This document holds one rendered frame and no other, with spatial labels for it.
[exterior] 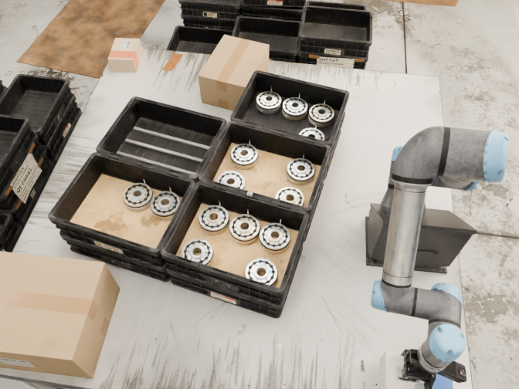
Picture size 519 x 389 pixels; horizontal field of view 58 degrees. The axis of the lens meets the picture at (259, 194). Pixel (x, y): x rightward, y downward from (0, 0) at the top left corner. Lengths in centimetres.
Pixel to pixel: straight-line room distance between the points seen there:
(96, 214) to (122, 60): 90
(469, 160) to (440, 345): 43
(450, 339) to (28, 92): 250
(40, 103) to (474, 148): 232
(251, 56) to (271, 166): 60
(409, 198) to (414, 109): 113
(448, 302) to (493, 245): 157
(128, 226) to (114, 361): 44
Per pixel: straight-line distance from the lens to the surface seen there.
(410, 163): 115
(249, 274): 150
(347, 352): 160
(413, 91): 235
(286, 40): 307
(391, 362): 151
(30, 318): 155
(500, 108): 354
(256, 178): 173
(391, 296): 126
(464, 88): 358
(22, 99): 296
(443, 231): 156
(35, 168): 258
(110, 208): 174
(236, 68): 211
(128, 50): 242
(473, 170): 116
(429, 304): 127
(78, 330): 148
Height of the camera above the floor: 221
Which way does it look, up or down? 55 degrees down
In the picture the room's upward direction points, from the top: straight up
